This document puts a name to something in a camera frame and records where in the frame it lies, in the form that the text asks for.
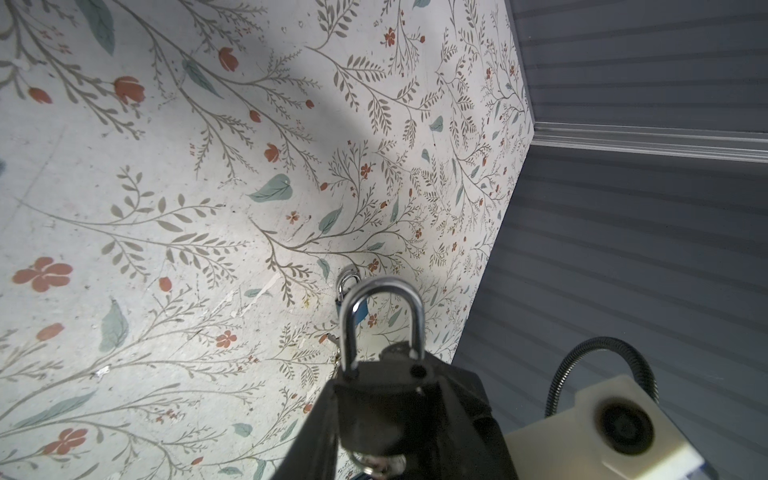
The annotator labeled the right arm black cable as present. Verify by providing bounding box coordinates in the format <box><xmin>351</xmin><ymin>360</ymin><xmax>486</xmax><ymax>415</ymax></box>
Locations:
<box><xmin>544</xmin><ymin>335</ymin><xmax>660</xmax><ymax>418</ymax></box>

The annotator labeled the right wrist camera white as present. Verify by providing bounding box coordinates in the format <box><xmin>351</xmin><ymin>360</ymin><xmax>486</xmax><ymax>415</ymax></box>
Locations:
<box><xmin>505</xmin><ymin>375</ymin><xmax>720</xmax><ymax>480</ymax></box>

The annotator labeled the floral table mat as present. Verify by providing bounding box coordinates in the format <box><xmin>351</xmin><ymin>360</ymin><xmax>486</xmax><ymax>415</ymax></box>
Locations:
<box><xmin>1</xmin><ymin>1</ymin><xmax>532</xmax><ymax>479</ymax></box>

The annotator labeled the small black padlock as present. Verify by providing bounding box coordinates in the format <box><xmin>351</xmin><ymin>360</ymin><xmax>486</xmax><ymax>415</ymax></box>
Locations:
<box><xmin>336</xmin><ymin>276</ymin><xmax>436</xmax><ymax>479</ymax></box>

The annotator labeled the blue padlock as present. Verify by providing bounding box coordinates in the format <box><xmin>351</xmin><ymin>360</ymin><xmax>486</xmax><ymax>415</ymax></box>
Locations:
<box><xmin>354</xmin><ymin>300</ymin><xmax>369</xmax><ymax>326</ymax></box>

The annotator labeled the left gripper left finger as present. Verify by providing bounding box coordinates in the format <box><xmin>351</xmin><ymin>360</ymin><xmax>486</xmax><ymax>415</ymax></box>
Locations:
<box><xmin>272</xmin><ymin>380</ymin><xmax>339</xmax><ymax>480</ymax></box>

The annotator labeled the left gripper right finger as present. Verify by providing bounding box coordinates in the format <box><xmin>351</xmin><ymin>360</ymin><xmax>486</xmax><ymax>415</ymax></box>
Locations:
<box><xmin>431</xmin><ymin>356</ymin><xmax>518</xmax><ymax>479</ymax></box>

